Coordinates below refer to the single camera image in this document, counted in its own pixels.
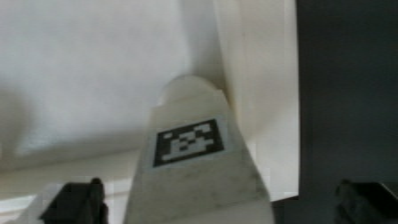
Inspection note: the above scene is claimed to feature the white square tabletop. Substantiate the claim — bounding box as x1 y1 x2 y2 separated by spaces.
0 0 299 224

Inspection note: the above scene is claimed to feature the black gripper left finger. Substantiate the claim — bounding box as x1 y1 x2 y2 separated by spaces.
39 178 109 224

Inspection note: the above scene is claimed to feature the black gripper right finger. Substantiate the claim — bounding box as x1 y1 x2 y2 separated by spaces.
334 180 398 224

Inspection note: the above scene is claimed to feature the white table leg with tag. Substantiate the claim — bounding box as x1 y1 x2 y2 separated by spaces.
123 76 276 224

